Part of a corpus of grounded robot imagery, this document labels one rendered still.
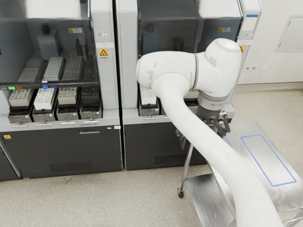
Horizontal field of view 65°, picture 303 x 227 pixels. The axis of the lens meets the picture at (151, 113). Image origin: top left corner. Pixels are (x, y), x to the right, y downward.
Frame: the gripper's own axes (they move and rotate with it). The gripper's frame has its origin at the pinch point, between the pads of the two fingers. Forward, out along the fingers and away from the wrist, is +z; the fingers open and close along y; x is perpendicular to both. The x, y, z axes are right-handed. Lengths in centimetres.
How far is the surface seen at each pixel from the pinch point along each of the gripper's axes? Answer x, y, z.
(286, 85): 186, 197, 116
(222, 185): 2.6, 19.7, 38.0
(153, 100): 70, -7, 35
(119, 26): 75, -28, -15
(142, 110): 66, -15, 40
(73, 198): 49, -73, 120
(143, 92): 78, -13, 34
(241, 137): 33, 43, 38
